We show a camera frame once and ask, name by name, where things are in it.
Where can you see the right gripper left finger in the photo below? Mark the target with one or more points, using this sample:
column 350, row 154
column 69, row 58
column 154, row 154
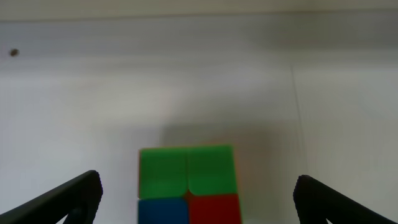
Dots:
column 62, row 202

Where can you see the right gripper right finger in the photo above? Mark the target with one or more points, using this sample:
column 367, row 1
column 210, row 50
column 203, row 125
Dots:
column 329, row 202

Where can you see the many-coloured puzzle cube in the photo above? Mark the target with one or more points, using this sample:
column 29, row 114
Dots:
column 186, row 174

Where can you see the white shelf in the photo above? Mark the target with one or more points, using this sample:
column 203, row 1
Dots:
column 199, row 77

